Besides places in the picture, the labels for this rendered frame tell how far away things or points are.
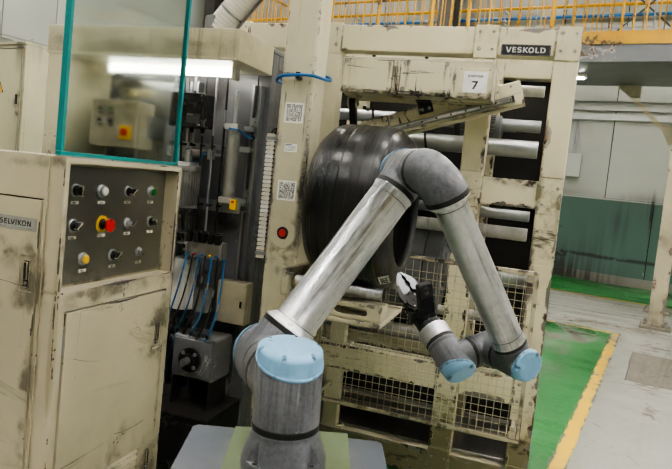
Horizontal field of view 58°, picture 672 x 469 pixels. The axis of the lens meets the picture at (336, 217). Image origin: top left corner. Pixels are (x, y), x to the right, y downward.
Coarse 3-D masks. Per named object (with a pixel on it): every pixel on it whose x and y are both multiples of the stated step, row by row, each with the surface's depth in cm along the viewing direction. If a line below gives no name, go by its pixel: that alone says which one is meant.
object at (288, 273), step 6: (300, 264) 228; (306, 264) 231; (282, 270) 216; (288, 270) 215; (294, 270) 220; (300, 270) 224; (306, 270) 232; (282, 276) 216; (288, 276) 215; (282, 282) 216; (288, 282) 216; (282, 288) 216; (288, 288) 216
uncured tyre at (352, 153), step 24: (336, 144) 206; (360, 144) 204; (384, 144) 203; (408, 144) 213; (312, 168) 206; (336, 168) 201; (360, 168) 198; (312, 192) 202; (336, 192) 198; (360, 192) 196; (312, 216) 202; (336, 216) 198; (408, 216) 247; (312, 240) 204; (384, 240) 199; (408, 240) 238; (384, 264) 204
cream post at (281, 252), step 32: (320, 0) 221; (288, 32) 225; (320, 32) 223; (288, 64) 225; (320, 64) 227; (288, 96) 226; (320, 96) 231; (288, 128) 226; (288, 160) 226; (288, 224) 227; (288, 256) 227
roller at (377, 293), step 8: (296, 280) 218; (352, 288) 212; (360, 288) 211; (368, 288) 210; (376, 288) 210; (384, 288) 211; (360, 296) 211; (368, 296) 210; (376, 296) 209; (384, 296) 208
